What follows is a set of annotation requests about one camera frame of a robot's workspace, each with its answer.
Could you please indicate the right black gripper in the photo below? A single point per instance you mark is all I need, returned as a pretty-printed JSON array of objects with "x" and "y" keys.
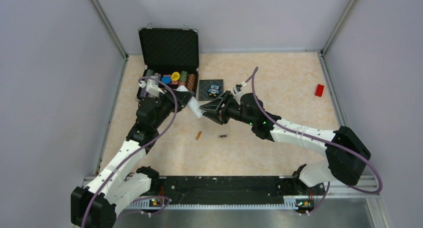
[{"x": 227, "y": 98}]

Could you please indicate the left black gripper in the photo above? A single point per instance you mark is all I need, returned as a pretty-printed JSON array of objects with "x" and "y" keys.
[{"x": 182, "y": 97}]

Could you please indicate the white remote control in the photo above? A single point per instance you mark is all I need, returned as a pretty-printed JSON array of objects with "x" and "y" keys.
[{"x": 192, "y": 104}]

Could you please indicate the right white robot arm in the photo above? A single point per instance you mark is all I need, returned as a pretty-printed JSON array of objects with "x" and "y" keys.
[{"x": 344, "y": 153}]

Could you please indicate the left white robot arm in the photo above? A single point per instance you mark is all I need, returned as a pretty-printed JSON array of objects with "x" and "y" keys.
[{"x": 98, "y": 204}]

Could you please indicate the blue owl toy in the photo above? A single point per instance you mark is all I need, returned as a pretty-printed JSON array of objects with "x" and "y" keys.
[{"x": 214, "y": 90}]

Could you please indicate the blue poker chip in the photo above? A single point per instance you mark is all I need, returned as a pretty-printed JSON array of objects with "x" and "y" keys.
[{"x": 166, "y": 79}]

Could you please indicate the dark grey lego baseplate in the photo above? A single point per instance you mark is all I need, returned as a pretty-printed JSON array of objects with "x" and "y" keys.
[{"x": 204, "y": 86}]

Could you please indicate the yellow poker chip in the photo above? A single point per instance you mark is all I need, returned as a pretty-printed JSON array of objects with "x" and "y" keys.
[{"x": 175, "y": 76}]

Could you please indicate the orange AA battery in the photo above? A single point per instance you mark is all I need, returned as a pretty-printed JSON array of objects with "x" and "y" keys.
[{"x": 198, "y": 135}]

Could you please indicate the black poker chip case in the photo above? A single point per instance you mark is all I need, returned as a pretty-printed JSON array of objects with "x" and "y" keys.
[{"x": 168, "y": 50}]

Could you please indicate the red lego brick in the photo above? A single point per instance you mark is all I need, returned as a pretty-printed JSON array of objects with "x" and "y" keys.
[{"x": 319, "y": 90}]

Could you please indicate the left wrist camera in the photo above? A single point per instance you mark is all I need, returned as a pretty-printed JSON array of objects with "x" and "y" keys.
[{"x": 150, "y": 88}]

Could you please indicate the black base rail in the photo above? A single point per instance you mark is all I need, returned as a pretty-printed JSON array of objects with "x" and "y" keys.
[{"x": 223, "y": 193}]

